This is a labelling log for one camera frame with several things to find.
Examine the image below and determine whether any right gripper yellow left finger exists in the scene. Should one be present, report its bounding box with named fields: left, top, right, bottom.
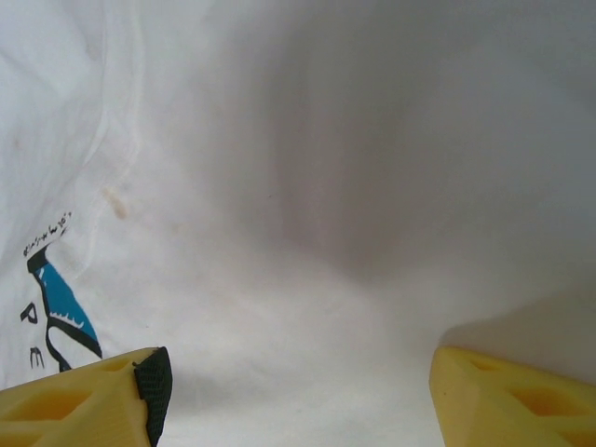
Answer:
left=0, top=345, right=174, bottom=447

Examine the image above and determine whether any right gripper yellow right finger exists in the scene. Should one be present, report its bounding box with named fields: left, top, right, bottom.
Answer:
left=427, top=345, right=596, bottom=447

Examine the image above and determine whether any white printed t-shirt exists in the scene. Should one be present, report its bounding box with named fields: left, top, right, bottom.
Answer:
left=0, top=0, right=596, bottom=447

